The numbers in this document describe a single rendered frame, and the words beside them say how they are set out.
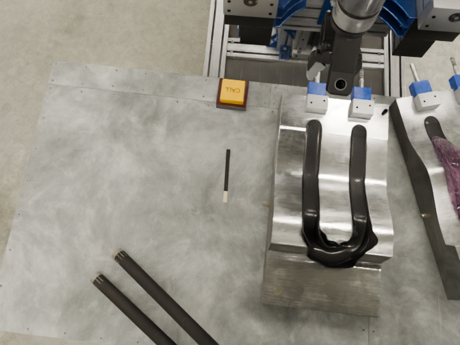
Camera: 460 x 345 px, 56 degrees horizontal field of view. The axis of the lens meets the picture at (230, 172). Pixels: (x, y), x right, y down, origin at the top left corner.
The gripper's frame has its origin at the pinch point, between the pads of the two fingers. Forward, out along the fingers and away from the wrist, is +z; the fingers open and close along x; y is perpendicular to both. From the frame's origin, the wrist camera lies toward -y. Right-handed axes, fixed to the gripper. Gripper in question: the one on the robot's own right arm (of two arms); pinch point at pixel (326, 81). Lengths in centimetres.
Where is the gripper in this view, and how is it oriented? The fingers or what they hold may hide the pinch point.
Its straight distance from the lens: 98.5
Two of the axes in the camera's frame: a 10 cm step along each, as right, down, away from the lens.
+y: 1.2, -9.6, 2.7
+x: -9.9, -1.1, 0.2
